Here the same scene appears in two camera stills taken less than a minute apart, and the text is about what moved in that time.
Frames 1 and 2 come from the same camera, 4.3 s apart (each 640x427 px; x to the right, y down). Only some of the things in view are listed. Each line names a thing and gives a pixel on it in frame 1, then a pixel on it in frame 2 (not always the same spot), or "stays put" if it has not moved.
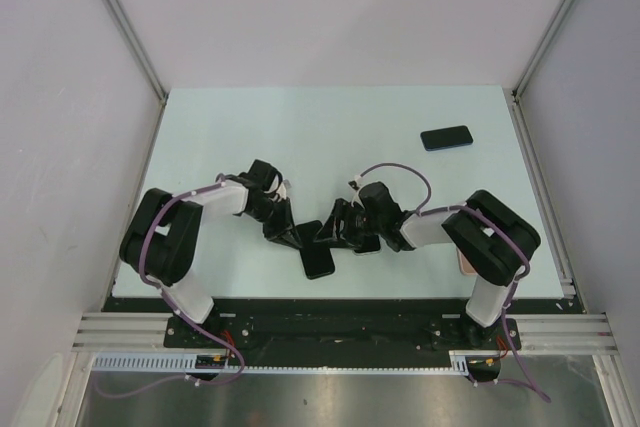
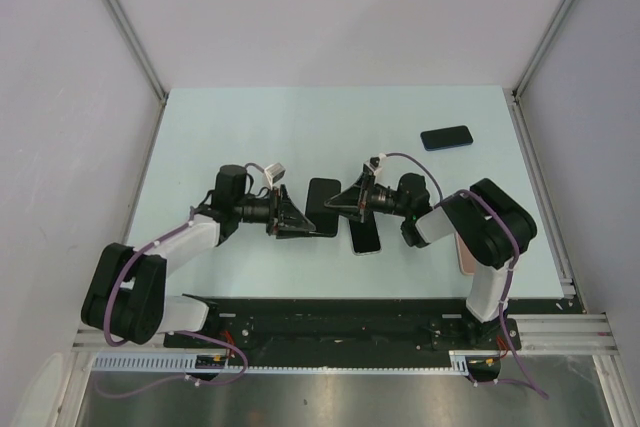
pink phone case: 466,267 stays put
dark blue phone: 446,137 stays put
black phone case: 317,259 -> 325,219
